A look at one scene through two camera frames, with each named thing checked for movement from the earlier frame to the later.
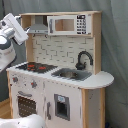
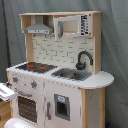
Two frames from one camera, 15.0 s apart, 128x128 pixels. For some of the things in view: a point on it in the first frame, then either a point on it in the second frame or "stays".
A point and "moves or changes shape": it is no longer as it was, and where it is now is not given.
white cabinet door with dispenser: [62, 106] stays
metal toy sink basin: [72, 74] stays
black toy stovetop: [36, 67] stays
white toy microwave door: [69, 24] moves or changes shape
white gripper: [12, 27] → [6, 92]
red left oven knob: [15, 79] stays
